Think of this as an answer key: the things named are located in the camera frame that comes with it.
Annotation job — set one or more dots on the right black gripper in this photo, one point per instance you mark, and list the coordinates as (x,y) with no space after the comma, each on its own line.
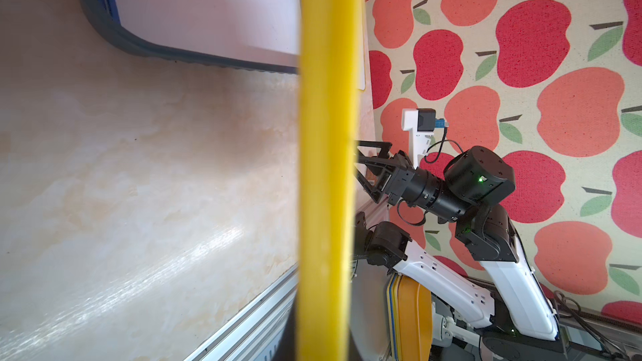
(393,179)

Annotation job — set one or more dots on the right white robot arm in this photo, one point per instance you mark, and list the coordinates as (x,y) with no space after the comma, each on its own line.
(469,195)

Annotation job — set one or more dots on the dark teal storage box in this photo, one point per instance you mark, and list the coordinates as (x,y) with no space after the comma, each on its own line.
(103,17)

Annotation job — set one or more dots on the orange crate below table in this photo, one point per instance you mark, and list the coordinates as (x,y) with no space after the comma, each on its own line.
(410,314)

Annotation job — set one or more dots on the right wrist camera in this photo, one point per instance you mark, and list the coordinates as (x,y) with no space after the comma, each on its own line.
(421,125)

